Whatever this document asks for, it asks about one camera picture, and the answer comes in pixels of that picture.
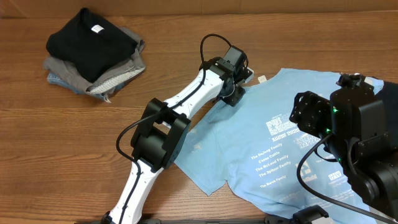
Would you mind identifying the folded grey garment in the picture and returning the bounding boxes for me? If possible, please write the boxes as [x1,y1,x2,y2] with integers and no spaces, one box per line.
[44,27,146,95]

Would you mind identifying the folded black shirt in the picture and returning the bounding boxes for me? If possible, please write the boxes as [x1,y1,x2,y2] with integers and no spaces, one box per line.
[46,7,138,82]

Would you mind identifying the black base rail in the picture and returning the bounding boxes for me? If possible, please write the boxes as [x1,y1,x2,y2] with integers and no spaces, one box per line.
[74,205,336,224]

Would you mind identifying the light blue t-shirt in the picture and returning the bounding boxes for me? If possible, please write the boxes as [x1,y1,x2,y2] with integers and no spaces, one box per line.
[175,68,374,223]

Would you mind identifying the dark navy garment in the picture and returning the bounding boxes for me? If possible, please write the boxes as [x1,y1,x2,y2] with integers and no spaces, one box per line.
[376,82,398,143]

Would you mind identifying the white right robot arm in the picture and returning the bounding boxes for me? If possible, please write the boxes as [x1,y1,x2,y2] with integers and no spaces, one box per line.
[290,88,397,218]

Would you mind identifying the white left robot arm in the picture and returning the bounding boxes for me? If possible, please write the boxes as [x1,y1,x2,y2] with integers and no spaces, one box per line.
[100,56,254,224]

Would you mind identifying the folded blue jeans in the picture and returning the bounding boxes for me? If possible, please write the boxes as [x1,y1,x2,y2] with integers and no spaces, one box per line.
[47,72,125,103]

